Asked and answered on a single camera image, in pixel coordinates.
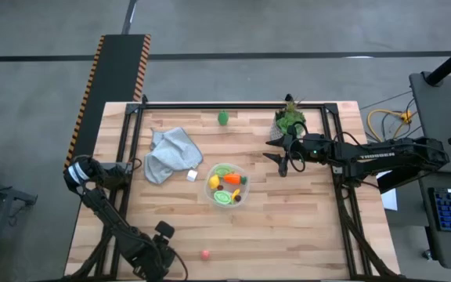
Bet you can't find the black pole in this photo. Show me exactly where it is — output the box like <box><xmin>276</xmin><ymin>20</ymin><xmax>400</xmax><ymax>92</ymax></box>
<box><xmin>424</xmin><ymin>36</ymin><xmax>451</xmax><ymax>87</ymax></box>

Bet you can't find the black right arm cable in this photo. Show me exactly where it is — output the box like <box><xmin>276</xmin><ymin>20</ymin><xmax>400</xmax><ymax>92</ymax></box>
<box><xmin>287</xmin><ymin>120</ymin><xmax>309</xmax><ymax>174</ymax></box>

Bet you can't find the black aluminium rig frame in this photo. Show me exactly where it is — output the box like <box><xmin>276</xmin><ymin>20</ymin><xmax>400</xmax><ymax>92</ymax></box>
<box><xmin>63</xmin><ymin>93</ymin><xmax>402</xmax><ymax>282</ymax></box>

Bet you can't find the white paper sheet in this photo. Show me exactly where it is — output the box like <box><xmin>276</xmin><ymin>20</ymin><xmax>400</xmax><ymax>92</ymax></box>
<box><xmin>376</xmin><ymin>167</ymin><xmax>400</xmax><ymax>212</ymax></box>

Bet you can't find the yellow cable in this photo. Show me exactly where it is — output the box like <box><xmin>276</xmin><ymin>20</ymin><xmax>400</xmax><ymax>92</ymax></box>
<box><xmin>367</xmin><ymin>109</ymin><xmax>414</xmax><ymax>164</ymax></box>

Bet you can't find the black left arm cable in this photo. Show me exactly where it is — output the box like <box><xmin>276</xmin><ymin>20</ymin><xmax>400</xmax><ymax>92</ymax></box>
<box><xmin>168</xmin><ymin>245</ymin><xmax>190</xmax><ymax>281</ymax></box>

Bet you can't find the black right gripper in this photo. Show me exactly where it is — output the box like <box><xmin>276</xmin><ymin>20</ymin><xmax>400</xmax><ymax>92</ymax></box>
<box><xmin>262</xmin><ymin>132</ymin><xmax>329</xmax><ymax>179</ymax></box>

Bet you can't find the succulent in patterned pot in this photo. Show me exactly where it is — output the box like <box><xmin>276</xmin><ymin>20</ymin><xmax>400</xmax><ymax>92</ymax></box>
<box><xmin>269</xmin><ymin>98</ymin><xmax>308</xmax><ymax>143</ymax></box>

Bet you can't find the grey desk with keyboard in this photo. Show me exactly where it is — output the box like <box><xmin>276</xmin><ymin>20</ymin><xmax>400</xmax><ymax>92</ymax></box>
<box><xmin>417</xmin><ymin>170</ymin><xmax>451</xmax><ymax>272</ymax></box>

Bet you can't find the grey cloth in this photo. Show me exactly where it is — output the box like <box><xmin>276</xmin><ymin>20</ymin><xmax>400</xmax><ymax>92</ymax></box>
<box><xmin>143</xmin><ymin>127</ymin><xmax>204</xmax><ymax>186</ymax></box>

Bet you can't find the clear plastic tupperware container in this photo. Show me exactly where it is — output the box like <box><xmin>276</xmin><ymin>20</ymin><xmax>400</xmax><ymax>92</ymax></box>
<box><xmin>204</xmin><ymin>162</ymin><xmax>251</xmax><ymax>209</ymax></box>

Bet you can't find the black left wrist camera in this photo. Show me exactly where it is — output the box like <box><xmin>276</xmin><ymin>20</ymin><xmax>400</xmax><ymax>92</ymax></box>
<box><xmin>155</xmin><ymin>220</ymin><xmax>176</xmax><ymax>239</ymax></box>

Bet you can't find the black hazard-striped floor mat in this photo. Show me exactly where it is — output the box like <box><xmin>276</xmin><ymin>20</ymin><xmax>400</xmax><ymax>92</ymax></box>
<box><xmin>63</xmin><ymin>34</ymin><xmax>153</xmax><ymax>175</ymax></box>

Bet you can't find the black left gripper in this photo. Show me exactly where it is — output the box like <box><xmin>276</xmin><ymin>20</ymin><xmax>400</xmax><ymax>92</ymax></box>
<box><xmin>130</xmin><ymin>233</ymin><xmax>179</xmax><ymax>280</ymax></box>

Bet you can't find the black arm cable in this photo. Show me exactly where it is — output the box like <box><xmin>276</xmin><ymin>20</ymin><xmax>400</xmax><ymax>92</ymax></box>
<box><xmin>287</xmin><ymin>120</ymin><xmax>309</xmax><ymax>174</ymax></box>
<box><xmin>168</xmin><ymin>245</ymin><xmax>190</xmax><ymax>281</ymax></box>

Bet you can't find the orange carrot toy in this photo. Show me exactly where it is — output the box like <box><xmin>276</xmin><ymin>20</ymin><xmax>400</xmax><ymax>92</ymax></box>
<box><xmin>223</xmin><ymin>173</ymin><xmax>248</xmax><ymax>186</ymax></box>

